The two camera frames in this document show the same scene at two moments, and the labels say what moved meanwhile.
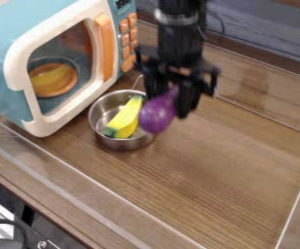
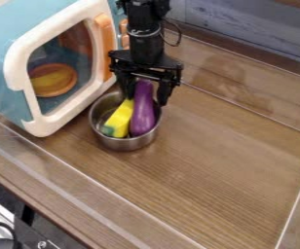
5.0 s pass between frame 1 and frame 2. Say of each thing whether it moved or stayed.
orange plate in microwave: stayed
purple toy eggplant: moved
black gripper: moved
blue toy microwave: stayed
